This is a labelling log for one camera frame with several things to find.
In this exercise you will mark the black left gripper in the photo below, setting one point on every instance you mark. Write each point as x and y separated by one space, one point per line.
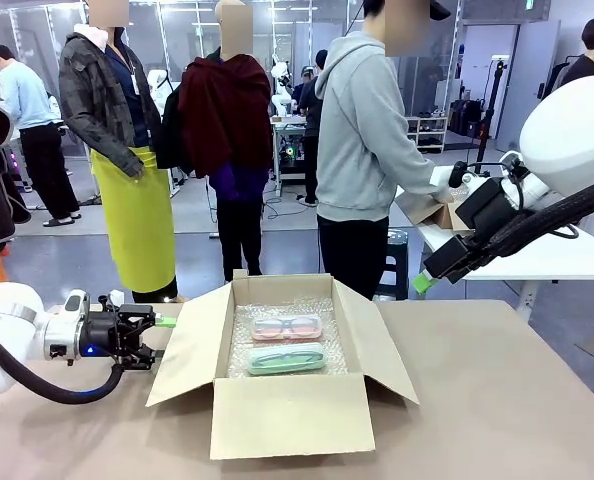
104 337

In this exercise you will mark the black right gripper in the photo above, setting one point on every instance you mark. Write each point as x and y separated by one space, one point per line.
489 205

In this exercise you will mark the small brown cardboard box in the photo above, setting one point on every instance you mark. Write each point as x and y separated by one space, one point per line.
427 212

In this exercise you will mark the small bubble wrap piece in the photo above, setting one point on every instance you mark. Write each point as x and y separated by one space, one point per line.
459 192

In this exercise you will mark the glasses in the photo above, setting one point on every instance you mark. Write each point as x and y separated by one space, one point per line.
286 326
287 357

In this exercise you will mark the mint green glasses case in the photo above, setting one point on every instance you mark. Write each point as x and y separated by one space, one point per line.
287 369

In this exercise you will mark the person's right forearm grey sleeve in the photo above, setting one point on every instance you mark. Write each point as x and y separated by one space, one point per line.
407 167

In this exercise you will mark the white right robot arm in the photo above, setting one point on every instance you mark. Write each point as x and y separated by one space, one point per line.
572 130

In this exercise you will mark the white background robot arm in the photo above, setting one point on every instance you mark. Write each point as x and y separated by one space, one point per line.
158 87
281 82

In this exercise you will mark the black shoulder bag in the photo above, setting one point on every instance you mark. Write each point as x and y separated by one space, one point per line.
172 135

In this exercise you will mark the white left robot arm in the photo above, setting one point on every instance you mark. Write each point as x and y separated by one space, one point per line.
12 320

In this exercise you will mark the glasses inside pink case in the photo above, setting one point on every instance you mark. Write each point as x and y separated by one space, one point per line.
286 326

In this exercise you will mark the pink clear-lid glasses case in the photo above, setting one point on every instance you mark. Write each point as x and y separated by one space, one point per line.
287 337

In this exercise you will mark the person's right hand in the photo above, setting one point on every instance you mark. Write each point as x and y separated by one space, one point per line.
444 194

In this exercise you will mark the black plastic stool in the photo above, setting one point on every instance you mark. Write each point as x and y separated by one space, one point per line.
394 270

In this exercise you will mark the large bubble wrap sheet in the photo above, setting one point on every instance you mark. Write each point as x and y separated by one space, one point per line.
237 350

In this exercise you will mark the white side table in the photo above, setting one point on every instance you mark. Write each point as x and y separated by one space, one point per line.
552 255

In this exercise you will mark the white shoe rack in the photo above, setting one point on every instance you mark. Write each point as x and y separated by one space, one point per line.
427 132

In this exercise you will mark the dark suitcases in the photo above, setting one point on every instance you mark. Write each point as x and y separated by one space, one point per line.
467 120

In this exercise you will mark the black stand with red light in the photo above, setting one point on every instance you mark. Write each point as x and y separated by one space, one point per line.
492 110

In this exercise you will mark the person in grey hoodie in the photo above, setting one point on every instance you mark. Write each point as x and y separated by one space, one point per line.
362 125

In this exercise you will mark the large open cardboard box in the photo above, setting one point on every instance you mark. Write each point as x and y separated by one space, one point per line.
292 420

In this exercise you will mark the computer with RGB fan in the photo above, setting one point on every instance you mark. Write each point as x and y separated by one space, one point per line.
289 150

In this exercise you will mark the person in dark cap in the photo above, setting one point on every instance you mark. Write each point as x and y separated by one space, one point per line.
312 110

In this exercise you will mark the person in black top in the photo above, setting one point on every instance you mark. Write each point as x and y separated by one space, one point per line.
584 67

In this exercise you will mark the mannequin with maroon shawl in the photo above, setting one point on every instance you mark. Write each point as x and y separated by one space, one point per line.
227 110

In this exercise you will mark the person in light blue shirt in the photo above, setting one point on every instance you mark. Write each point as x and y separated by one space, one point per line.
27 95

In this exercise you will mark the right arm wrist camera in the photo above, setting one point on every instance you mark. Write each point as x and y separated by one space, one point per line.
441 176

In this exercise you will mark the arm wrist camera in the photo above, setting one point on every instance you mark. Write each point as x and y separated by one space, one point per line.
441 176
76 304

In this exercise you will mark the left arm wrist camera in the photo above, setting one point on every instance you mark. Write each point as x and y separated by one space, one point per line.
76 304

